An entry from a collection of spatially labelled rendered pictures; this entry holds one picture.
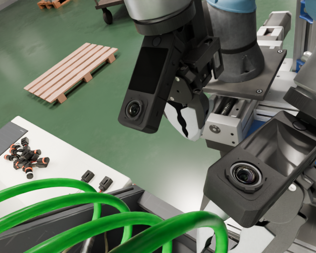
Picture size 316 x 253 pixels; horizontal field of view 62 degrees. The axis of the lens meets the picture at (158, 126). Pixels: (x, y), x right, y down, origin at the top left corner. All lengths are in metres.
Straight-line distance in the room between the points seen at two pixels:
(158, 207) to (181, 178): 1.20
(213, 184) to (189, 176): 1.68
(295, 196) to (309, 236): 1.17
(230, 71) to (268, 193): 0.61
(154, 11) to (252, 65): 0.54
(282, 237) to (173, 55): 0.21
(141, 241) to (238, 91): 0.64
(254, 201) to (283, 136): 0.07
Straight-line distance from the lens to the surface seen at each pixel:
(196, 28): 0.35
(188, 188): 1.82
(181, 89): 0.33
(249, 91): 0.76
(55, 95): 3.23
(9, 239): 0.54
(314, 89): 0.25
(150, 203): 0.69
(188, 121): 0.38
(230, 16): 0.71
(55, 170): 0.88
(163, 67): 0.29
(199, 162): 1.92
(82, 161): 0.84
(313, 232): 1.45
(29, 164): 0.92
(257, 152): 0.22
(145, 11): 0.29
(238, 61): 0.77
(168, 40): 0.30
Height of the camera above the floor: 1.52
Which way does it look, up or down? 42 degrees down
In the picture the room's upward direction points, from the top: 23 degrees counter-clockwise
